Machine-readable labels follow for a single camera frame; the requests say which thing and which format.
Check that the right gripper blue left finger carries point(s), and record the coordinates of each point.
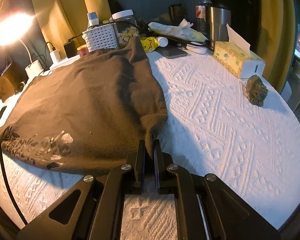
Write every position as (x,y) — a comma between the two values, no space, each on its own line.
(140,165)

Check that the right yellow curtain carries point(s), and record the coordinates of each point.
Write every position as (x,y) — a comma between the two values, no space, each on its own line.
(276,40)

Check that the white usb charger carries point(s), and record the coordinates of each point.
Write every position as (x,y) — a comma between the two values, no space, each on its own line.
(55,56)

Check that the stainless steel tumbler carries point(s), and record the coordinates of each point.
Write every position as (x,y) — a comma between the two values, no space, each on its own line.
(217,18)

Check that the yellow tissue box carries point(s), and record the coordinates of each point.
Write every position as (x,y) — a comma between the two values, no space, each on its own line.
(236,56)

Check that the red tin can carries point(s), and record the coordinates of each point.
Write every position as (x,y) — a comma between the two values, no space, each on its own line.
(82,50)

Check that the wet wipes pack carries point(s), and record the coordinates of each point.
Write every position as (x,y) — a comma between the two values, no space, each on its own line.
(183,31)

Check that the white spray bottle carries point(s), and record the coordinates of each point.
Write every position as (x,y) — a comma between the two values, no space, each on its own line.
(92,19)

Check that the yellow snack bag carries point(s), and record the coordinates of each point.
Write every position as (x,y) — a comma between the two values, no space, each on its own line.
(149,44)

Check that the yellow curtain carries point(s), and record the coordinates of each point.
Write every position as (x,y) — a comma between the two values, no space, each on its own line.
(276,40)
(60,20)

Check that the white perforated plastic basket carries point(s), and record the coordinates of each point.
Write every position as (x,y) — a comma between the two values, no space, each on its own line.
(101,37)

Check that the dark stone figurine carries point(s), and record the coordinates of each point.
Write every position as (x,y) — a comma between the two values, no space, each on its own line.
(256,91)

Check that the brown cardboard box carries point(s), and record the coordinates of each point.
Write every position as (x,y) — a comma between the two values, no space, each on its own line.
(9,83)

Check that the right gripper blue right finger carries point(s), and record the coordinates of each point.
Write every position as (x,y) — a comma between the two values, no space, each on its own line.
(159,166)

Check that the white textured table cloth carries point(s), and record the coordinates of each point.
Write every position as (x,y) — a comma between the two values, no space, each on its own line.
(211,128)

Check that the white power strip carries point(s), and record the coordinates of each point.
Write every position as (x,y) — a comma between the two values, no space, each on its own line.
(64,62)

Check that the black power adapter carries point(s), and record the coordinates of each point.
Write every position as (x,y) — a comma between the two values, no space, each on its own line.
(70,49)

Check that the brown t-shirt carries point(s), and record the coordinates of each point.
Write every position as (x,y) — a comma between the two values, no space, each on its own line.
(89,116)

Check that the black smartphone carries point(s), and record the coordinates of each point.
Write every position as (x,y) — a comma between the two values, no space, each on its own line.
(171,52)

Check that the clear water bottle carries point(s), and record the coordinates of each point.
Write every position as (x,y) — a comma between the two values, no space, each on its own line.
(201,16)

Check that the glass jar white lid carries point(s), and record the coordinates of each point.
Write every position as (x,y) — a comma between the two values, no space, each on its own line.
(125,26)

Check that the small white pill bottle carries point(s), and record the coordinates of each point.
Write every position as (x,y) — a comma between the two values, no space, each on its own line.
(162,41)

